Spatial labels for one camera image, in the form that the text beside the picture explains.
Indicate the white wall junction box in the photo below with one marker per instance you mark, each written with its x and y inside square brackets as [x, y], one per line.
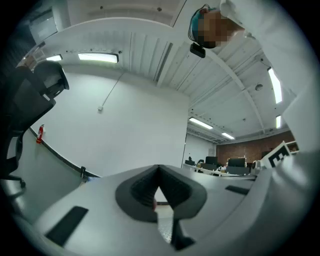
[100, 108]

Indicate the person's white coat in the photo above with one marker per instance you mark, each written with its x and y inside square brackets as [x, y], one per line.
[287, 50]

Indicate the small black floor bracket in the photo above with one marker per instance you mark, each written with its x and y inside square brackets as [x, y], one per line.
[83, 172]

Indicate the black computer monitor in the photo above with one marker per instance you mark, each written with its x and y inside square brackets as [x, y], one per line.
[237, 170]
[211, 160]
[236, 162]
[209, 166]

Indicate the thin white wall conduit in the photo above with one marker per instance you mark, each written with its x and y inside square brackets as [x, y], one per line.
[112, 90]

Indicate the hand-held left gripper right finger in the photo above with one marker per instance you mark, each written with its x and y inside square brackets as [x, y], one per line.
[220, 200]

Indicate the person's head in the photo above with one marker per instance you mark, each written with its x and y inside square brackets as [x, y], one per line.
[215, 30]

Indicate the round ceiling smoke detector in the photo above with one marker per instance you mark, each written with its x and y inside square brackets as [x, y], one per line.
[259, 87]

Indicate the long white office desk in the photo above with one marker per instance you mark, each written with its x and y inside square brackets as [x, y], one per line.
[207, 172]

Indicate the long ceiling light panel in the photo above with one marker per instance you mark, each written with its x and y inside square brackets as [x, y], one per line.
[227, 135]
[54, 58]
[275, 85]
[200, 123]
[278, 121]
[98, 57]

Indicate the black mesh office chair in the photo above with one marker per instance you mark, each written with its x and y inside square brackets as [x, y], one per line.
[22, 100]

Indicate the red fire extinguisher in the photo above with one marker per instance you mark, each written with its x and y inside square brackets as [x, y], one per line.
[40, 134]

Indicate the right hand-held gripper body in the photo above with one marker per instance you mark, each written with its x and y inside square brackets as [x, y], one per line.
[278, 156]

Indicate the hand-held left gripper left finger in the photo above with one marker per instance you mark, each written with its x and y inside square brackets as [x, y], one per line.
[100, 212]

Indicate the white open shelf unit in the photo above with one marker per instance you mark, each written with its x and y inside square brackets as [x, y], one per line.
[293, 147]

